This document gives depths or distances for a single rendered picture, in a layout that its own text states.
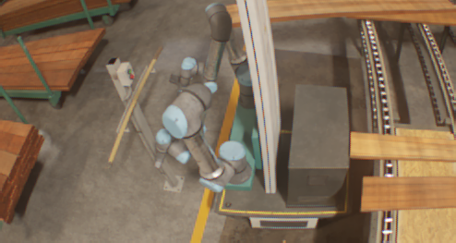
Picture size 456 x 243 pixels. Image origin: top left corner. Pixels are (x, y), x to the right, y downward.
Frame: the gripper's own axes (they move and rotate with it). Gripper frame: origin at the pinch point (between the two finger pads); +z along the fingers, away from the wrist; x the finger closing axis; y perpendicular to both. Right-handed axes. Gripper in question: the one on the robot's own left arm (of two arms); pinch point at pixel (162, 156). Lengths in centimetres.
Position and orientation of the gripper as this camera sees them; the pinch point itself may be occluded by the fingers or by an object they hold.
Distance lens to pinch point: 200.0
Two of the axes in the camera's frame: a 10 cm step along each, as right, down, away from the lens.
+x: -2.8, 8.4, -4.6
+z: -1.9, 4.3, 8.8
